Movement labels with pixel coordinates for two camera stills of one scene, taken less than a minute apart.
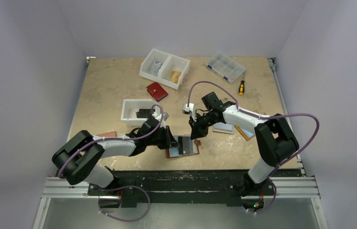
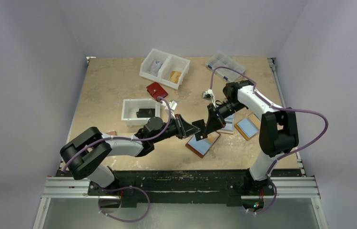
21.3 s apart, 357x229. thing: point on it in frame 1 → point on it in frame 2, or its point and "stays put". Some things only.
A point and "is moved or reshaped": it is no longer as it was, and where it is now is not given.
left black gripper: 169,141 → 184,129
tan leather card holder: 187,146 → 202,147
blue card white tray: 224,128 stays put
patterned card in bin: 155,67 stays put
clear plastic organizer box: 226,67 stays put
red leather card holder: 155,90 stays put
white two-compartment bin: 168,69 stays put
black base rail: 231,187 stays put
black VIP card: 185,145 is moved or reshaped
